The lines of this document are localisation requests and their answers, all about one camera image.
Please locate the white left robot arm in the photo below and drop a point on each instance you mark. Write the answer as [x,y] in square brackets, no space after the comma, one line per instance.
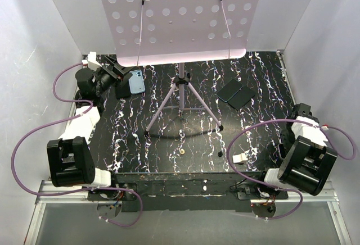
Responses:
[69,157]

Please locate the black phone case on table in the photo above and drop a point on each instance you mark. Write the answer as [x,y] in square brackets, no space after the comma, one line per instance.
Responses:
[241,98]

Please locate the small white beige block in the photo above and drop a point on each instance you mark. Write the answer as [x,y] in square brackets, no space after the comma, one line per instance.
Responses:
[240,158]

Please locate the black metal base plate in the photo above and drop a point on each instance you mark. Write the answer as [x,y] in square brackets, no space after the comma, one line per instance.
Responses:
[191,191]

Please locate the light blue phone case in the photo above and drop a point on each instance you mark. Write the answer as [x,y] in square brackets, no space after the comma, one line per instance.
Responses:
[136,82]

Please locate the white perforated music stand desk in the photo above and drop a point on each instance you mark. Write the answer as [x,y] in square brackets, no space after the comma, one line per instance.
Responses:
[153,32]

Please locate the black phone beside blue case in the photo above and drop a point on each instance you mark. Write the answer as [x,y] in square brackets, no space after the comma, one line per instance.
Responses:
[122,88]

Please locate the black smartphone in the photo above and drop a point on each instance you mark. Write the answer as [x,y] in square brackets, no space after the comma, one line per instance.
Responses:
[229,90]

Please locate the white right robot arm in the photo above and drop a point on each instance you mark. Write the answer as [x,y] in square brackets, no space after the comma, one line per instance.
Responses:
[307,160]

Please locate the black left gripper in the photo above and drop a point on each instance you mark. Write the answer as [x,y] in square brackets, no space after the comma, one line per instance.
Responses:
[118,71]

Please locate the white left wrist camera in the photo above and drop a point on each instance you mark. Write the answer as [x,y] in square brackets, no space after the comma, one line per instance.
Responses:
[91,61]

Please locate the aluminium frame rail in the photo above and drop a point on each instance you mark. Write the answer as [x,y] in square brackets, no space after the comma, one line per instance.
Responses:
[273,190]

